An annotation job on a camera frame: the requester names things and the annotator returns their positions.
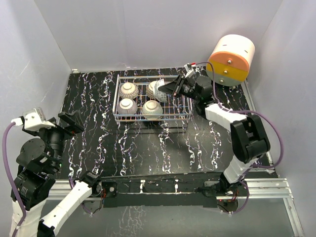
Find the purple striped bowl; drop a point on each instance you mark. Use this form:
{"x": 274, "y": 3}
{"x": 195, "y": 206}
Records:
{"x": 127, "y": 107}

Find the brown spoke patterned bowl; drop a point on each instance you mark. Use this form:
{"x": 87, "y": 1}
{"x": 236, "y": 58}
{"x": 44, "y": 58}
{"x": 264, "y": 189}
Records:
{"x": 128, "y": 90}

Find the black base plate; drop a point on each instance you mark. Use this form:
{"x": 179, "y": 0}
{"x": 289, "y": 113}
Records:
{"x": 182, "y": 189}

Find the red patterned bowl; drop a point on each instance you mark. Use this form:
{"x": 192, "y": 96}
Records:
{"x": 159, "y": 95}

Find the aluminium frame rail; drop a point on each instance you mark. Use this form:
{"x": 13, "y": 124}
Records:
{"x": 272, "y": 188}

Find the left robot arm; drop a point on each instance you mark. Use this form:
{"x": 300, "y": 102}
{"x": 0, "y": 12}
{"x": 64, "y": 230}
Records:
{"x": 39, "y": 160}

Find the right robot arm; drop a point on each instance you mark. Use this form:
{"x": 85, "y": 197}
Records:
{"x": 248, "y": 136}

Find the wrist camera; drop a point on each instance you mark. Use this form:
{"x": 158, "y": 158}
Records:
{"x": 191, "y": 69}
{"x": 33, "y": 120}

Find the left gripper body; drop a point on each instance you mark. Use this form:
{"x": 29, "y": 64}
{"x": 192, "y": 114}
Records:
{"x": 59, "y": 133}

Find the round drawer cabinet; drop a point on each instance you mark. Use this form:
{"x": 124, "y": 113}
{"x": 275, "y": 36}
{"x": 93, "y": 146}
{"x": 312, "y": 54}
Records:
{"x": 231, "y": 60}

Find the green patterned bowl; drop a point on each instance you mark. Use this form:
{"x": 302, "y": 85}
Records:
{"x": 152, "y": 110}

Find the white wire dish rack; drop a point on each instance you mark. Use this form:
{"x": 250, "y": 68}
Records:
{"x": 180, "y": 108}

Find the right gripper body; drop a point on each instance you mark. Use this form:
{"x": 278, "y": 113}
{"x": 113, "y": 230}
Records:
{"x": 186, "y": 89}

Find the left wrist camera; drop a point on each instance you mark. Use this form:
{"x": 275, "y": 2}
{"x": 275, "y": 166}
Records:
{"x": 33, "y": 120}

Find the brown scale patterned bowl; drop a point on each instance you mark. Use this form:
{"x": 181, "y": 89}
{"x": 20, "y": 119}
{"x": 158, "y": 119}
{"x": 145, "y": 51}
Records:
{"x": 150, "y": 90}

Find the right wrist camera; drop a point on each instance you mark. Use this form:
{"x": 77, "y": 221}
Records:
{"x": 191, "y": 69}

